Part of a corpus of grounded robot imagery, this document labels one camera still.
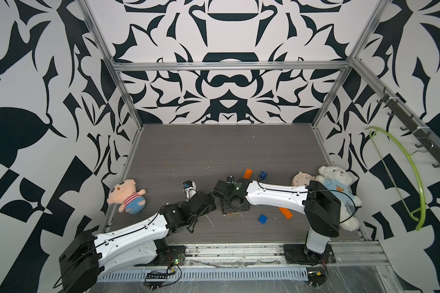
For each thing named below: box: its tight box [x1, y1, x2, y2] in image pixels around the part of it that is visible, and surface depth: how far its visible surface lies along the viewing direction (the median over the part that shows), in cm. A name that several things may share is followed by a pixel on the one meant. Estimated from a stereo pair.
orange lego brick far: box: [243, 168, 253, 180], surface depth 99 cm
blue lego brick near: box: [257, 214, 269, 225], surface depth 84 cm
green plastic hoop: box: [364, 126, 427, 231], surface depth 61 cm
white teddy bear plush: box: [312, 165, 363, 232], surface depth 87 cm
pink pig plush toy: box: [106, 178, 147, 215], surface depth 85 cm
